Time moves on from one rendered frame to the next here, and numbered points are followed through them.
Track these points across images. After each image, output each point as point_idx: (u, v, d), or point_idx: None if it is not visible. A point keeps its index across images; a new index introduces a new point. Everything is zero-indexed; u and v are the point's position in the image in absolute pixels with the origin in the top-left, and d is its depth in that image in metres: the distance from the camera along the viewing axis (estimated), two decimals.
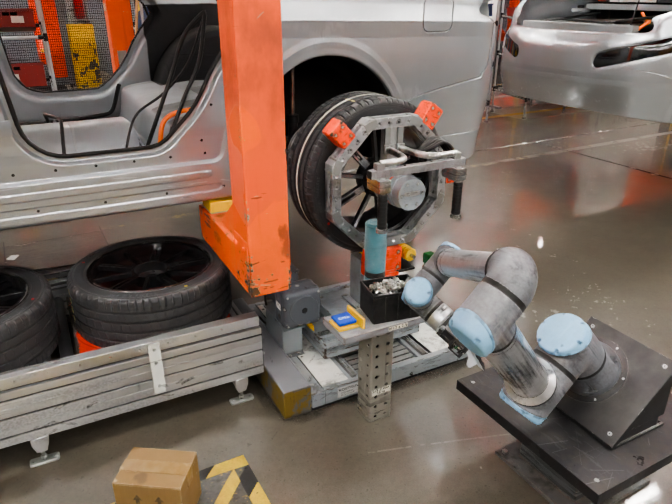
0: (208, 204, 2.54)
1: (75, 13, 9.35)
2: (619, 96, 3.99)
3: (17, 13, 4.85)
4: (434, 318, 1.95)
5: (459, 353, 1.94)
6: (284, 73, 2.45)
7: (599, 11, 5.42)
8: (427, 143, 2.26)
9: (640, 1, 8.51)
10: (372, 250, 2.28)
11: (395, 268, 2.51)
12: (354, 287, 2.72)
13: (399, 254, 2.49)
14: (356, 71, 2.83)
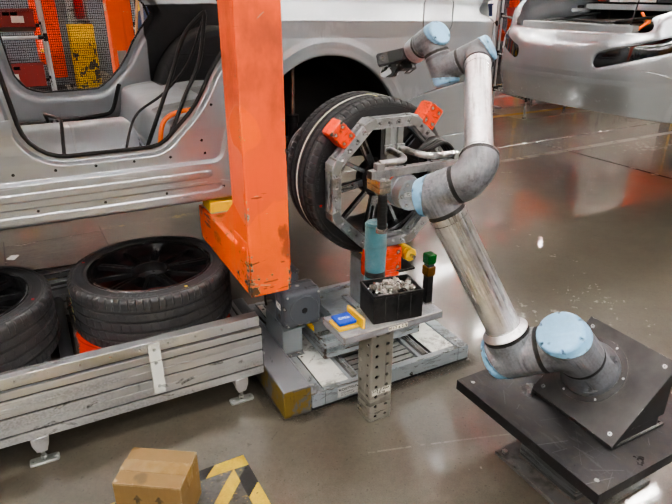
0: (208, 204, 2.54)
1: (75, 13, 9.35)
2: (619, 96, 3.99)
3: (17, 13, 4.85)
4: None
5: (408, 69, 2.28)
6: (284, 73, 2.45)
7: (599, 11, 5.42)
8: (427, 143, 2.26)
9: (640, 1, 8.51)
10: (372, 250, 2.28)
11: (395, 268, 2.51)
12: (354, 287, 2.72)
13: (399, 254, 2.49)
14: (356, 71, 2.83)
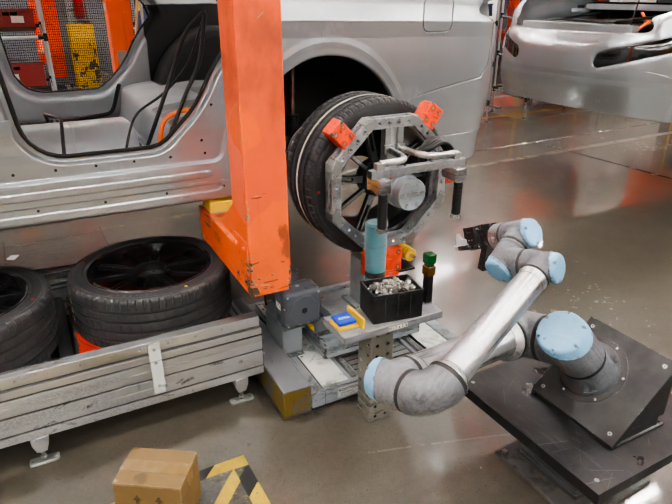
0: (208, 204, 2.54)
1: (75, 13, 9.35)
2: (619, 96, 3.99)
3: (17, 13, 4.85)
4: (495, 226, 1.94)
5: None
6: (284, 73, 2.45)
7: (599, 11, 5.42)
8: (427, 143, 2.26)
9: (640, 1, 8.51)
10: (372, 250, 2.28)
11: (395, 268, 2.51)
12: (354, 287, 2.72)
13: (399, 254, 2.49)
14: (356, 71, 2.83)
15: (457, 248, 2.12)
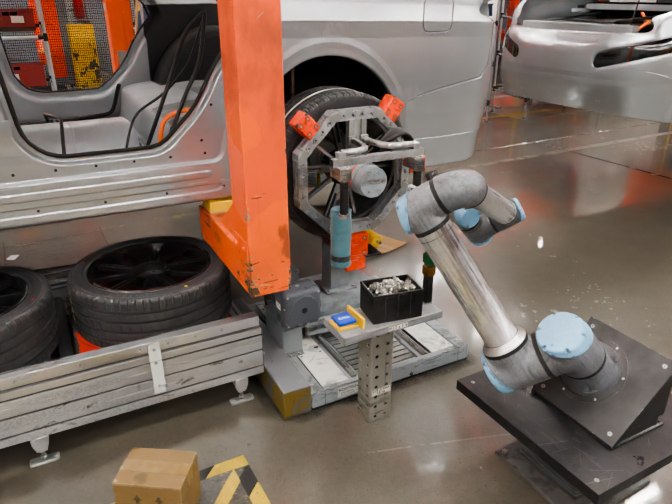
0: (208, 204, 2.54)
1: (75, 13, 9.35)
2: (619, 96, 3.99)
3: (17, 13, 4.85)
4: None
5: None
6: (284, 73, 2.45)
7: (599, 11, 5.42)
8: (388, 134, 2.41)
9: (640, 1, 8.51)
10: (337, 235, 2.43)
11: (362, 253, 2.65)
12: (325, 272, 2.86)
13: (365, 240, 2.64)
14: (356, 71, 2.83)
15: None
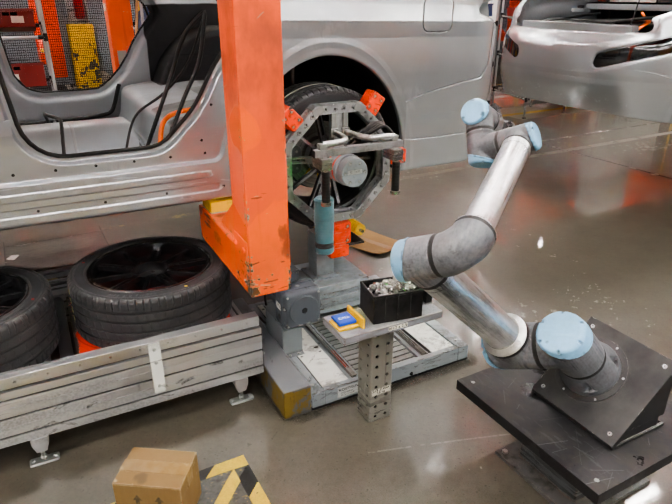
0: (208, 204, 2.54)
1: (75, 13, 9.35)
2: (619, 96, 3.99)
3: (17, 13, 4.85)
4: (498, 128, 1.97)
5: None
6: (284, 73, 2.45)
7: (599, 11, 5.42)
8: (369, 127, 2.53)
9: (640, 1, 8.51)
10: (320, 223, 2.56)
11: (345, 241, 2.78)
12: (311, 260, 2.99)
13: (348, 228, 2.77)
14: (356, 71, 2.83)
15: None
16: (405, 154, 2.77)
